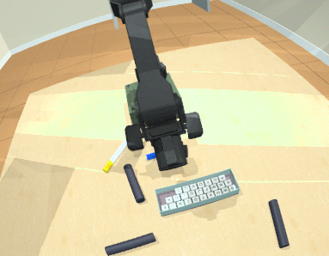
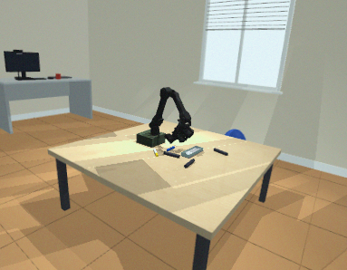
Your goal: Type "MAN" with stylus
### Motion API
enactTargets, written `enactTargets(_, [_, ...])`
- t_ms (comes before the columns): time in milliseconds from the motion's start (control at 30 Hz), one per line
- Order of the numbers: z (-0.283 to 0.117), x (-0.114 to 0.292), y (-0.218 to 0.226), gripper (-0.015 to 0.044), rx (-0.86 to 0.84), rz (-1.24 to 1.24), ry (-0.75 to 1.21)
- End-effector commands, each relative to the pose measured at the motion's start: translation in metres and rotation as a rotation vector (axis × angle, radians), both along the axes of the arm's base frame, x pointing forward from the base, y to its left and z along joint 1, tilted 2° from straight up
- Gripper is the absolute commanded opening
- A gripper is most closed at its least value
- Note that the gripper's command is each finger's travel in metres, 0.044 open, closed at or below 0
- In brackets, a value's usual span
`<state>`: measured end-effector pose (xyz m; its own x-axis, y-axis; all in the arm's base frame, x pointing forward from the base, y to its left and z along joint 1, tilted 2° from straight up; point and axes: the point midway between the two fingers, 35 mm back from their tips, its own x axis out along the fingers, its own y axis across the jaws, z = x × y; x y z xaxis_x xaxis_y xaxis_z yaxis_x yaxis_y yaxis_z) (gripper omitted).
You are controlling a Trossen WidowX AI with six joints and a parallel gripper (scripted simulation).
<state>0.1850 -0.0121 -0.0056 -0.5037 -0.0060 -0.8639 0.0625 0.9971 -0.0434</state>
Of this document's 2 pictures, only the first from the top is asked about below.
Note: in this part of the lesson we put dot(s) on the keyboard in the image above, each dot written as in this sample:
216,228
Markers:
195,193

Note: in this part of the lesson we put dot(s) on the blue stylus with white tip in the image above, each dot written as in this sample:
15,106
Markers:
151,156

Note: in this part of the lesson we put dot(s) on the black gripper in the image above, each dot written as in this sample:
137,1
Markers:
134,136

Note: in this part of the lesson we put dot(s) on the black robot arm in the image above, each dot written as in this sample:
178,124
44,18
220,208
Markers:
156,104

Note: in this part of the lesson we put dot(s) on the dark grey cylinder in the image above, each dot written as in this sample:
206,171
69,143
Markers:
130,244
135,187
278,224

